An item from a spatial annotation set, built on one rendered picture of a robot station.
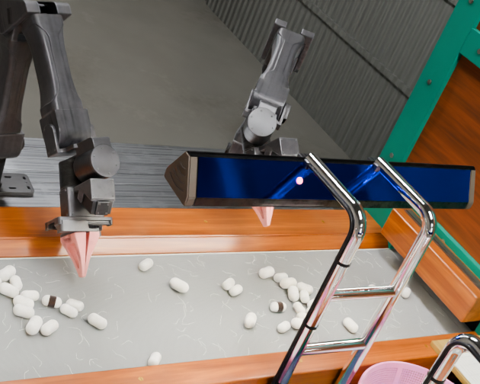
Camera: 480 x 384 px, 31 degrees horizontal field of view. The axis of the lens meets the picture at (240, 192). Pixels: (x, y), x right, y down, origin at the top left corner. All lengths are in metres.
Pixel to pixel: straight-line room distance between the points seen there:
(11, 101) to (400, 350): 0.88
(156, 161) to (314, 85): 2.44
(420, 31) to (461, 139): 2.08
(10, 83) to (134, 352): 0.57
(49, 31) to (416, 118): 0.86
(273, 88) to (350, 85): 2.53
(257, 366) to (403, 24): 2.76
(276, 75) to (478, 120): 0.44
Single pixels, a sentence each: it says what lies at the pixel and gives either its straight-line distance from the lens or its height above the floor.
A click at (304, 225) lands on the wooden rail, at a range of 1.92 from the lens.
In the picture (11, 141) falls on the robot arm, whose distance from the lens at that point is 1.75.
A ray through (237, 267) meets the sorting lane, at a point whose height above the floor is 0.74.
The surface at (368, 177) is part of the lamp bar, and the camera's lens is 1.47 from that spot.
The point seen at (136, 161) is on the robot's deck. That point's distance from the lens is 2.10.
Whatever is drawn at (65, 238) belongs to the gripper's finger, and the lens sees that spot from 1.52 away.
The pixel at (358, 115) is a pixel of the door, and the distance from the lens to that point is 4.20.
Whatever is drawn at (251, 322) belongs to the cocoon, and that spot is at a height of 0.76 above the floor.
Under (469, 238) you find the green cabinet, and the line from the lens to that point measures 1.90.
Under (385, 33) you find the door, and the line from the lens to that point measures 4.12.
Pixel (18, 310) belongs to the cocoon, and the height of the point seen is 0.76.
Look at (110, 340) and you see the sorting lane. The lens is 1.46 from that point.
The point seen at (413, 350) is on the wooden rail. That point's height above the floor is 0.76.
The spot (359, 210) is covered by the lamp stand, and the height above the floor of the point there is 1.12.
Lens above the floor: 1.69
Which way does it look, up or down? 29 degrees down
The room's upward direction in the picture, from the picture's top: 23 degrees clockwise
